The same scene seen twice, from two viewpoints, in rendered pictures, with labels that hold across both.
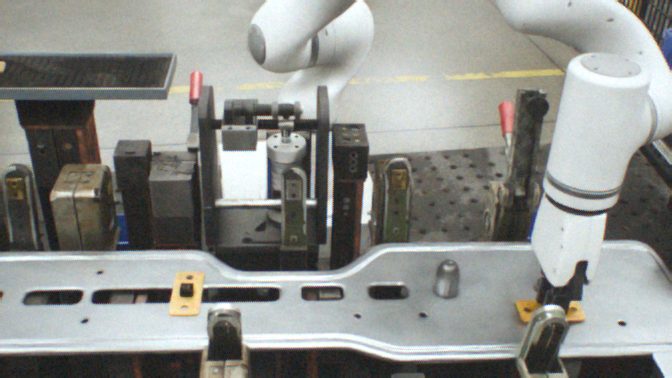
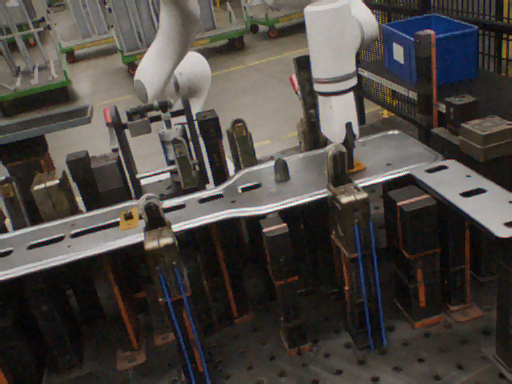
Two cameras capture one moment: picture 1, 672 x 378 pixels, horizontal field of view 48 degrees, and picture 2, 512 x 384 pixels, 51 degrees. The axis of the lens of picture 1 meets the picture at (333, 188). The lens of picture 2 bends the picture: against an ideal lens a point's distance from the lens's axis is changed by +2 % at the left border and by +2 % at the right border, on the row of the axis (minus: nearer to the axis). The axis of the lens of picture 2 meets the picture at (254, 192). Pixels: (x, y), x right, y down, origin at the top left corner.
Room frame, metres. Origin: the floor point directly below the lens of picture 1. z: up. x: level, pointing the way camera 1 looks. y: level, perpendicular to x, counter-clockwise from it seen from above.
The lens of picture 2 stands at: (-0.26, -0.02, 1.48)
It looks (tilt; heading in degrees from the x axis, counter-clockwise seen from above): 26 degrees down; 357
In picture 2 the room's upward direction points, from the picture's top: 12 degrees counter-clockwise
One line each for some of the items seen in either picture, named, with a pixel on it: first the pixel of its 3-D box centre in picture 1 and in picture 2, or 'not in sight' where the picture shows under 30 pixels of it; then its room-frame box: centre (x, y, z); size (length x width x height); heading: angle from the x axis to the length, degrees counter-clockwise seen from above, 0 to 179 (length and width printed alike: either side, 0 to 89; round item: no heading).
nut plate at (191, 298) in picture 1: (186, 290); (128, 216); (0.74, 0.19, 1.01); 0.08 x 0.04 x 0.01; 4
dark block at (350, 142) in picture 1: (345, 246); (224, 189); (0.97, -0.02, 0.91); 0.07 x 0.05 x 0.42; 5
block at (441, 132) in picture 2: not in sight; (451, 194); (0.79, -0.54, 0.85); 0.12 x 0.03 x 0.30; 5
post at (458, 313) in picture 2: not in sight; (454, 247); (0.59, -0.45, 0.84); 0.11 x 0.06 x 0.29; 5
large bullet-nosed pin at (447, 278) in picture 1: (447, 280); (281, 171); (0.77, -0.15, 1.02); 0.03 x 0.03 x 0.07
